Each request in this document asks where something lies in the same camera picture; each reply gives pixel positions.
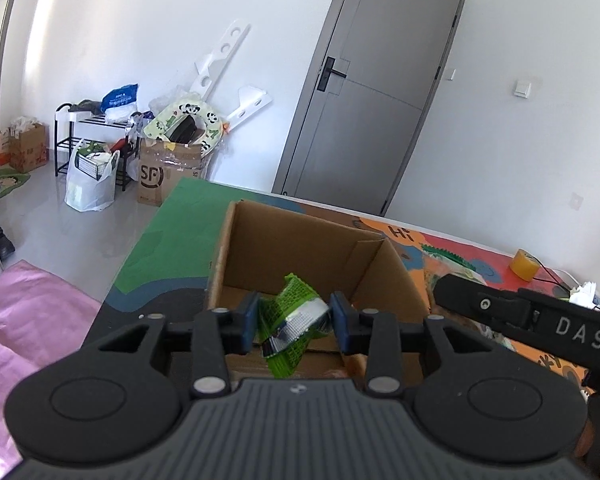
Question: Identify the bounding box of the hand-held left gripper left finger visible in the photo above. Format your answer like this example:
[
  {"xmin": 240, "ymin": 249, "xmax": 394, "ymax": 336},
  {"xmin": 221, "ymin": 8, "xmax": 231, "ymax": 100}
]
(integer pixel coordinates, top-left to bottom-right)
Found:
[{"xmin": 82, "ymin": 291, "xmax": 261, "ymax": 401}]

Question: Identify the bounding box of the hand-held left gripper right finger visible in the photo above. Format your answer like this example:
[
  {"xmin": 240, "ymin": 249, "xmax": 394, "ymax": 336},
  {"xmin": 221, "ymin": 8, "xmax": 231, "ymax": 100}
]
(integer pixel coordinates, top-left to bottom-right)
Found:
[{"xmin": 330, "ymin": 291, "xmax": 502, "ymax": 401}]

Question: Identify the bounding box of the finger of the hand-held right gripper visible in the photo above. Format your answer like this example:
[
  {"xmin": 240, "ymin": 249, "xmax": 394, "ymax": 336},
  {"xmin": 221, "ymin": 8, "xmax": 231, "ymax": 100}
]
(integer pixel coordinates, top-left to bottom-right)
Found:
[{"xmin": 432, "ymin": 273, "xmax": 535, "ymax": 334}]

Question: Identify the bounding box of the green snack packet white label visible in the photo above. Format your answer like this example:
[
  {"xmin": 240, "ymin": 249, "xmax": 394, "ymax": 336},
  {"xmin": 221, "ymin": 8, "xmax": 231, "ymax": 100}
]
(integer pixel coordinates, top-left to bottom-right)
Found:
[{"xmin": 257, "ymin": 272, "xmax": 331, "ymax": 378}]

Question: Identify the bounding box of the person's right hand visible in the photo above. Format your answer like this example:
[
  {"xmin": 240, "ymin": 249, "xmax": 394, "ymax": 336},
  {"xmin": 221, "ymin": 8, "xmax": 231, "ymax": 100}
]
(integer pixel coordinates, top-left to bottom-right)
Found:
[{"xmin": 574, "ymin": 419, "xmax": 596, "ymax": 461}]

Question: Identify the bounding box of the green tissue box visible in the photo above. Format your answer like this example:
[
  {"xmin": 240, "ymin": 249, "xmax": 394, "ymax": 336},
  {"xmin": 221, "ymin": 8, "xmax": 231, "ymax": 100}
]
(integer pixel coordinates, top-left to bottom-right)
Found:
[{"xmin": 569, "ymin": 280, "xmax": 600, "ymax": 313}]

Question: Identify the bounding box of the yellow tape roll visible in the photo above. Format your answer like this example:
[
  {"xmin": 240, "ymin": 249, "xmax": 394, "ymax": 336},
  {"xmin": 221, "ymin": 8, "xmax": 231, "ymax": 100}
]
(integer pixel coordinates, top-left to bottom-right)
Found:
[{"xmin": 510, "ymin": 248, "xmax": 540, "ymax": 281}]

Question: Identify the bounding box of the brown shipping cardboard box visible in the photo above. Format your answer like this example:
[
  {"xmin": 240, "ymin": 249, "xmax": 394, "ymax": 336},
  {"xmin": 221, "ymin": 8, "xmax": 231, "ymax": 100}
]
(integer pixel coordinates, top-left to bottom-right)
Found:
[{"xmin": 137, "ymin": 137, "xmax": 216, "ymax": 207}]

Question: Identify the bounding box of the panda print potty seat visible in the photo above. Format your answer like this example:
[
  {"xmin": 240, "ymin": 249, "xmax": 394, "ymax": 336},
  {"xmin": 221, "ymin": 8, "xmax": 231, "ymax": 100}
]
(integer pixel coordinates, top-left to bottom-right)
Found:
[{"xmin": 144, "ymin": 94, "xmax": 226, "ymax": 156}]

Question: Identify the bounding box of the white plastic shopping bag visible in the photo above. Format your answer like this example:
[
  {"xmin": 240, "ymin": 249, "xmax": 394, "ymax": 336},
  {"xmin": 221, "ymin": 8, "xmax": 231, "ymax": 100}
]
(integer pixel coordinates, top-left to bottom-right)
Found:
[{"xmin": 64, "ymin": 139, "xmax": 121, "ymax": 212}]

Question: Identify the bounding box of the short white perforated board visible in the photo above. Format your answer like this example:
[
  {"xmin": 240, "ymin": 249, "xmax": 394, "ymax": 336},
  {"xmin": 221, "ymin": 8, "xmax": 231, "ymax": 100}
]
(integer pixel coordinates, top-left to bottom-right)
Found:
[{"xmin": 224, "ymin": 86, "xmax": 272, "ymax": 132}]

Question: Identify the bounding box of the pink blanket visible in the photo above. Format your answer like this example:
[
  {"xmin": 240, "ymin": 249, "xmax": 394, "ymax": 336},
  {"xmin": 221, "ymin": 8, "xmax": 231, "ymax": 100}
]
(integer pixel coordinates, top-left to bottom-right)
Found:
[{"xmin": 0, "ymin": 260, "xmax": 103, "ymax": 466}]

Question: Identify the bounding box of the grey door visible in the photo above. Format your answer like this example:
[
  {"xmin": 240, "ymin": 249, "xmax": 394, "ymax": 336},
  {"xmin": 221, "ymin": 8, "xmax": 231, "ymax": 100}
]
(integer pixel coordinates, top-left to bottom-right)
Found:
[{"xmin": 272, "ymin": 0, "xmax": 467, "ymax": 217}]

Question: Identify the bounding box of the blue plastic bag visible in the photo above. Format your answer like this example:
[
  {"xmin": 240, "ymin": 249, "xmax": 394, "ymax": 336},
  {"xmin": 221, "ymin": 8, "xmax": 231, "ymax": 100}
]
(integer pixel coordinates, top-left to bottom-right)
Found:
[{"xmin": 101, "ymin": 83, "xmax": 139, "ymax": 113}]

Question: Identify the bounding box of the long white perforated board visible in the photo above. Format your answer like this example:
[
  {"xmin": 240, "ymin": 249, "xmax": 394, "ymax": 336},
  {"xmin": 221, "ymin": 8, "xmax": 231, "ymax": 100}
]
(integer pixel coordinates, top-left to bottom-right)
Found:
[{"xmin": 195, "ymin": 22, "xmax": 252, "ymax": 101}]

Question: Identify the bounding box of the black shoe rack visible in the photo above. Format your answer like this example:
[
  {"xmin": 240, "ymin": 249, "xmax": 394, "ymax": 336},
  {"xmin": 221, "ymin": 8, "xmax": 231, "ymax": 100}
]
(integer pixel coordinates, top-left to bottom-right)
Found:
[{"xmin": 55, "ymin": 102, "xmax": 141, "ymax": 191}]

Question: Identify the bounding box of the green floor rug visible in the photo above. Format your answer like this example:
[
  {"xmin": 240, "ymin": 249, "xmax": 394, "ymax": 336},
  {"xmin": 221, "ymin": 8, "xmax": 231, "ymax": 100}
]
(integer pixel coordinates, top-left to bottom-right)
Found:
[{"xmin": 0, "ymin": 167, "xmax": 31, "ymax": 201}]

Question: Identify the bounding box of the small printed cardboard box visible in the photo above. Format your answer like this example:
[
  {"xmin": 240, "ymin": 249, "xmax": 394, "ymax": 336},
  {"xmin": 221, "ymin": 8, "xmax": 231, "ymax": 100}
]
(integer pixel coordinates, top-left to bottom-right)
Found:
[{"xmin": 0, "ymin": 121, "xmax": 49, "ymax": 173}]

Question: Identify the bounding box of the black door handle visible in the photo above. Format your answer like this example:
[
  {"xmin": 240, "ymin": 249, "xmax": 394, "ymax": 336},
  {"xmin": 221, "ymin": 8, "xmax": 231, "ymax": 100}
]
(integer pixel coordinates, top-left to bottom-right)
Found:
[{"xmin": 317, "ymin": 56, "xmax": 348, "ymax": 93}]

